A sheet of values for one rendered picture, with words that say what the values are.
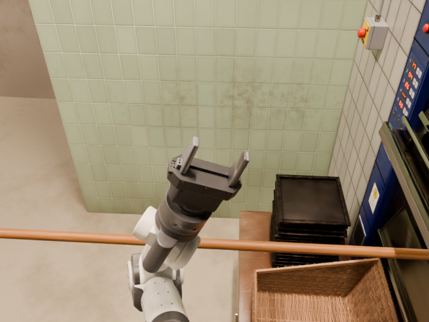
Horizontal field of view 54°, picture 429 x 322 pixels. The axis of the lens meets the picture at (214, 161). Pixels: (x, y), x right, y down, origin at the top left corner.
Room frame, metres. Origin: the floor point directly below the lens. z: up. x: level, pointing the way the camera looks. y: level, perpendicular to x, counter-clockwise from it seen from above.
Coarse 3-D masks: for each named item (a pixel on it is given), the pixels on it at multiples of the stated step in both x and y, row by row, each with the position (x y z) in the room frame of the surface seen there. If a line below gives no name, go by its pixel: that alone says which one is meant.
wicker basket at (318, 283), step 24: (312, 264) 1.00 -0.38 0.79; (336, 264) 0.99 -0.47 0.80; (360, 264) 0.99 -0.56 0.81; (264, 288) 1.01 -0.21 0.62; (288, 288) 1.01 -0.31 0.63; (312, 288) 1.00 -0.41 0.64; (336, 288) 0.99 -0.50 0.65; (360, 288) 0.96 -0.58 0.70; (384, 288) 0.87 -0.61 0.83; (264, 312) 0.92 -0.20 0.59; (312, 312) 0.92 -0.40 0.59; (336, 312) 0.92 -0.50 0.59; (360, 312) 0.87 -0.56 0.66; (384, 312) 0.79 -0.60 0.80
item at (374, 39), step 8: (368, 24) 1.63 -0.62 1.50; (376, 24) 1.62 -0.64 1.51; (384, 24) 1.62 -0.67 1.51; (368, 32) 1.61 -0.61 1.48; (376, 32) 1.60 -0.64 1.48; (384, 32) 1.60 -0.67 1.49; (368, 40) 1.60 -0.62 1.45; (376, 40) 1.60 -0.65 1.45; (384, 40) 1.60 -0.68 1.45; (368, 48) 1.60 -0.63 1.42; (376, 48) 1.60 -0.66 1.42
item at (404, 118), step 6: (402, 120) 1.02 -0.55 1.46; (408, 120) 1.01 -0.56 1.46; (408, 126) 0.98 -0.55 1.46; (414, 132) 0.95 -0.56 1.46; (414, 138) 0.92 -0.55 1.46; (408, 144) 0.93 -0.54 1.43; (420, 144) 0.89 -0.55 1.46; (408, 150) 0.93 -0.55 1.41; (420, 150) 0.87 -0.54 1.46; (426, 156) 0.84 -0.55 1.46; (426, 162) 0.82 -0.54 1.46
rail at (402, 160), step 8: (384, 128) 1.03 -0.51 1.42; (392, 128) 1.01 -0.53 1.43; (392, 136) 0.97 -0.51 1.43; (392, 144) 0.94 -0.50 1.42; (400, 152) 0.90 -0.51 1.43; (400, 160) 0.87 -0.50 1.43; (408, 168) 0.83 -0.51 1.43; (408, 176) 0.80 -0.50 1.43; (408, 184) 0.79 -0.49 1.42; (416, 184) 0.77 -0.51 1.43; (416, 192) 0.74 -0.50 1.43; (416, 200) 0.72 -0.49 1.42; (424, 200) 0.71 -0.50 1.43; (424, 208) 0.69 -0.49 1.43; (424, 216) 0.67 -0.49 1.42
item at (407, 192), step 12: (384, 132) 1.02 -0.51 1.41; (396, 132) 1.03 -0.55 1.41; (408, 132) 1.04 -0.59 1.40; (384, 144) 0.98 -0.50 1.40; (408, 156) 0.91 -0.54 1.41; (420, 156) 0.92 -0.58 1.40; (396, 168) 0.87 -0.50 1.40; (420, 168) 0.86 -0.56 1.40; (420, 180) 0.81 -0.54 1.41; (408, 192) 0.77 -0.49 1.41; (420, 216) 0.68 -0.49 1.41; (420, 228) 0.66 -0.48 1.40
